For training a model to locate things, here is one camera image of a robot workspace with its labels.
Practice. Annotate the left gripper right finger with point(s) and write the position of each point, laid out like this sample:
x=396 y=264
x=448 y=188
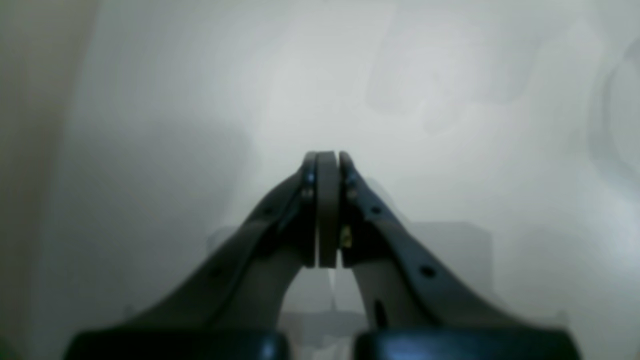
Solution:
x=416 y=307

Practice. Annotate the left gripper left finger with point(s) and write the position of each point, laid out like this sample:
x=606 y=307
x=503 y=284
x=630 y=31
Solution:
x=229 y=307

